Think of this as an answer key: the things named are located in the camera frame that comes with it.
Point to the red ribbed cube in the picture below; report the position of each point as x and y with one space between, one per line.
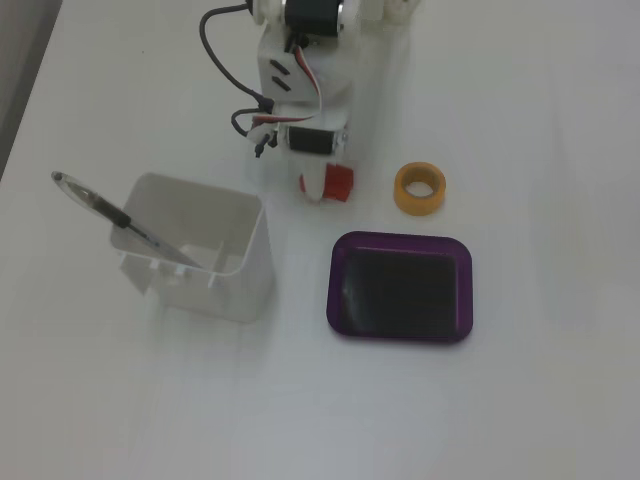
340 182

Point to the black ballpoint pen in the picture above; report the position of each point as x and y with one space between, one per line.
107 212

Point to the purple rectangular tray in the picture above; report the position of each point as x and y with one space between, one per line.
400 290

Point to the yellow tape roll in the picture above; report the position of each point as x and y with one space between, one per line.
419 200

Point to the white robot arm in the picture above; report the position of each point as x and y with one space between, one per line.
312 14

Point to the white plastic box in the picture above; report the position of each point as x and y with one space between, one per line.
235 290

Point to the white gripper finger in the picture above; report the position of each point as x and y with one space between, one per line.
312 182

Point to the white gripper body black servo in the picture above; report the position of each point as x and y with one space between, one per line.
311 140

